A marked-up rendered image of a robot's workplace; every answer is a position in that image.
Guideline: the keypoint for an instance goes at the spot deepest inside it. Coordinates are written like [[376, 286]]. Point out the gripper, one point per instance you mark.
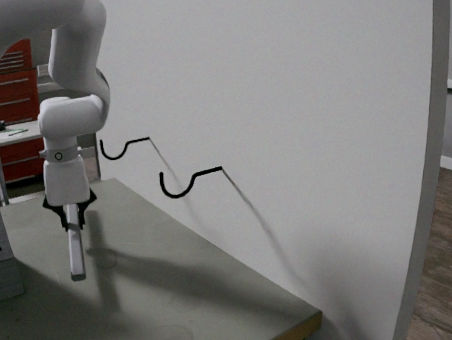
[[67, 183]]

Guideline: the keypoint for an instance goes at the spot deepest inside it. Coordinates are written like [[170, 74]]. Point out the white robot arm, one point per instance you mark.
[[73, 57]]

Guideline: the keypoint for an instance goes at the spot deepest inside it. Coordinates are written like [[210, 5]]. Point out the white wall panel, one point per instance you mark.
[[327, 117]]

